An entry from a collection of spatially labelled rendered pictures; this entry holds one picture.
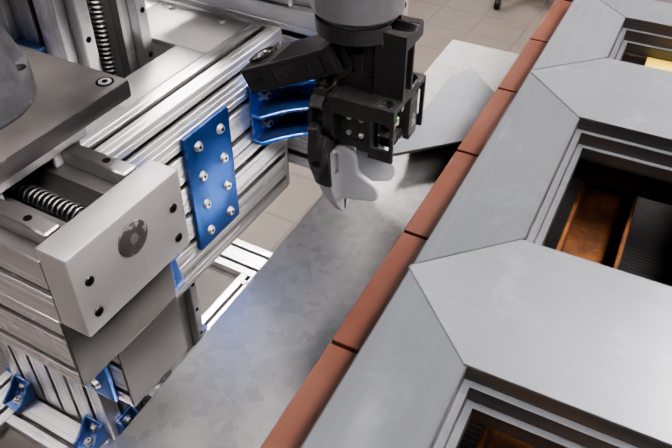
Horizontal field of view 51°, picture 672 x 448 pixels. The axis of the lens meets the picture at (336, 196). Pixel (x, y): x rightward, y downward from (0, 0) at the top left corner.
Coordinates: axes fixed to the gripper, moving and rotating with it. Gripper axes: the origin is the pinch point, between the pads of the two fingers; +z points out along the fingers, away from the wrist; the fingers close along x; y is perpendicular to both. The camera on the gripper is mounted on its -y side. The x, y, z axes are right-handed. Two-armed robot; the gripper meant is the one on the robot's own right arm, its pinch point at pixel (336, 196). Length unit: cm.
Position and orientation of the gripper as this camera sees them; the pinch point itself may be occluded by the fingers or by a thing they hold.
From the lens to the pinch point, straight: 71.0
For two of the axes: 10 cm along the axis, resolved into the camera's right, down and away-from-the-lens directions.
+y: 8.9, 2.9, -3.6
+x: 4.6, -5.6, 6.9
